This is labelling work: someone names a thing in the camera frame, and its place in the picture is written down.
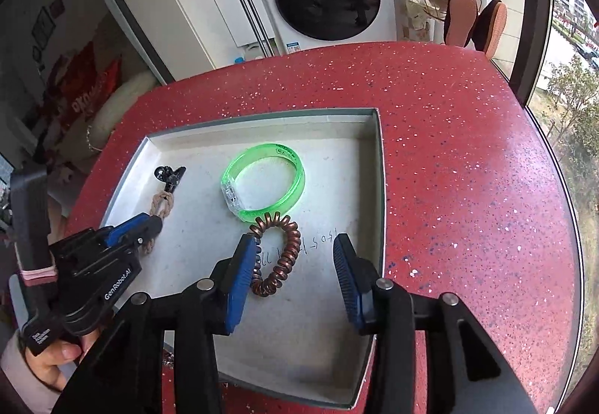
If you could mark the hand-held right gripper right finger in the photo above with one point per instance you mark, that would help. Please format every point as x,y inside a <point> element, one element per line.
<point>348,285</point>

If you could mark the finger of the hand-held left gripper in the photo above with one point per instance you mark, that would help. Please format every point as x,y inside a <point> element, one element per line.
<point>126,227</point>
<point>153,227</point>

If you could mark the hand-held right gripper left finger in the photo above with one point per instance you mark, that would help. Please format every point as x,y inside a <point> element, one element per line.
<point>241,285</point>

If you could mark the grey tray box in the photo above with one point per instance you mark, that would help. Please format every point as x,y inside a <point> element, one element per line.
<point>304,348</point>

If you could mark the person's left hand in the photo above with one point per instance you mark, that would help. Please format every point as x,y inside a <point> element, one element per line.
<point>58,355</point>

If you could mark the pink rubber band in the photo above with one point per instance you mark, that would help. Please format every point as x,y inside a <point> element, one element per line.
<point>40,276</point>

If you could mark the black hair claw clip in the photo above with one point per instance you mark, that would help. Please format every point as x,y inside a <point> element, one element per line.
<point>171,175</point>

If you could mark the cream sofa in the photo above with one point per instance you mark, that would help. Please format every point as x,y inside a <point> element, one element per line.
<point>126,100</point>

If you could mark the red printed cushion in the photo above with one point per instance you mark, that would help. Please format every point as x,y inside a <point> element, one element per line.
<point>84,91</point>

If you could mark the cream bag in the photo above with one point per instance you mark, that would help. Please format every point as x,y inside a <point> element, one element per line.
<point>421,11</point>

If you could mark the large dark picture frame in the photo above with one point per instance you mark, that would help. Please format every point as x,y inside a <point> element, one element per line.
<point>43,28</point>

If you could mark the small dark picture frame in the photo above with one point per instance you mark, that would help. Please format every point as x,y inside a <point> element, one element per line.
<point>56,8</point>

